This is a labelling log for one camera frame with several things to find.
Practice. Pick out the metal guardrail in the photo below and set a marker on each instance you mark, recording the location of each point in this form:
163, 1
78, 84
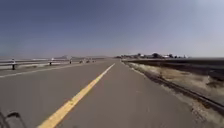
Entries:
33, 61

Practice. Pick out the dark roadside barrier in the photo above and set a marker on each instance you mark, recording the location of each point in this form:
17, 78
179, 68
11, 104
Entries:
186, 62

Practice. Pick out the row of trees and buildings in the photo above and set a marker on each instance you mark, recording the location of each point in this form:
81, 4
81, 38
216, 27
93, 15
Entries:
155, 55

